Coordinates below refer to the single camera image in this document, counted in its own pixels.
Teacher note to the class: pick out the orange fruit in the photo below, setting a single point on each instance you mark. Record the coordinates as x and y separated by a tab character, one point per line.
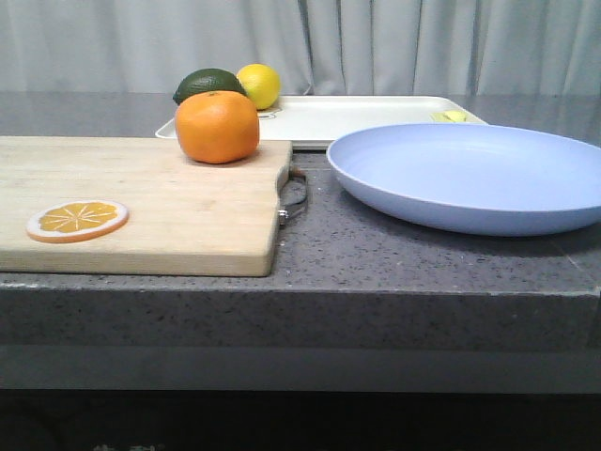
217	127

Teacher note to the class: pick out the light blue plate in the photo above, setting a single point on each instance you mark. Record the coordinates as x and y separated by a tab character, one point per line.
470	178

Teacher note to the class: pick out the cream white tray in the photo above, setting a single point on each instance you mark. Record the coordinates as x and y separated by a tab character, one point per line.
313	122

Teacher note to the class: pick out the yellow printed tray decoration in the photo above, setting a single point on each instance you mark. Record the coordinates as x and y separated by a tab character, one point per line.
452	116

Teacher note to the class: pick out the wooden cutting board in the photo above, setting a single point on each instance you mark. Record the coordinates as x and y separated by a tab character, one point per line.
185	218

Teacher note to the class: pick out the yellow lemon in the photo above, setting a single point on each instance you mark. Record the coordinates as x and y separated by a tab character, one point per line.
262	84

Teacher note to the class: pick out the green lime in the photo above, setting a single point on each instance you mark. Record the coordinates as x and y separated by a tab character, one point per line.
206	80

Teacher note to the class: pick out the grey curtain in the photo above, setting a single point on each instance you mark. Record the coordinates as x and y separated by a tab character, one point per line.
318	47

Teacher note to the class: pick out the orange slice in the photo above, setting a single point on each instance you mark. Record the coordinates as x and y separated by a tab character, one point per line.
80	220

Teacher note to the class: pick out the metal cutting board handle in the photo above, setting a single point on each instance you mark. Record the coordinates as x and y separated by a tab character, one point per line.
297	204

